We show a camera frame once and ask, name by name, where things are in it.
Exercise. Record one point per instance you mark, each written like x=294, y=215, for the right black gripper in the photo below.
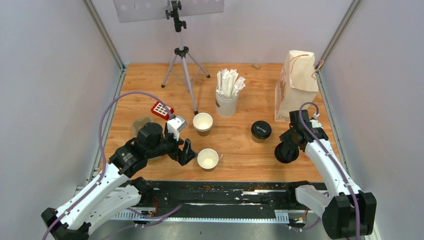
x=284, y=137

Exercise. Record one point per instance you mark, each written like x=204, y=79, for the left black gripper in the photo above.
x=182, y=156

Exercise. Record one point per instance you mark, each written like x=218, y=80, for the brown paper cup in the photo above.
x=259, y=138
x=208, y=159

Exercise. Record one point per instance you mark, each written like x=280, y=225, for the black plastic cup lid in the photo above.
x=261, y=128

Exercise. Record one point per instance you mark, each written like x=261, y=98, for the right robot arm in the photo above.
x=347, y=211

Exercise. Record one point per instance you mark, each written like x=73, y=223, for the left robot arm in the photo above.
x=113, y=190

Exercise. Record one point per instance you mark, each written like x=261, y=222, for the kraft paper takeout bag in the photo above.
x=296, y=84

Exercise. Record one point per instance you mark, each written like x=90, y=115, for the stack of black lids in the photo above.
x=286, y=153

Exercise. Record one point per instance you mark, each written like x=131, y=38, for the stack of paper cups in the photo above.
x=203, y=123

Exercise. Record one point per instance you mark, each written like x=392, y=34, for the red keypad box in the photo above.
x=165, y=113

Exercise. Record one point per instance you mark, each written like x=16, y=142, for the brown pulp cup carrier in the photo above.
x=139, y=123

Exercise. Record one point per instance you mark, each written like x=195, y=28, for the white straw holder cup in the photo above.
x=225, y=107

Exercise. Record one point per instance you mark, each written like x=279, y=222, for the bundle of wrapped straws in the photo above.
x=229, y=83

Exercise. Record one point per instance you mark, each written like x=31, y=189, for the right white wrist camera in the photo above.
x=315, y=122

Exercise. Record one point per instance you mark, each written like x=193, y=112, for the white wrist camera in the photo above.
x=315, y=122
x=175, y=126

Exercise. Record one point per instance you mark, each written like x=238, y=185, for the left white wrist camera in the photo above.
x=175, y=126

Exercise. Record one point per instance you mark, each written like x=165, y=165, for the grey camera tripod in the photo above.
x=182, y=51

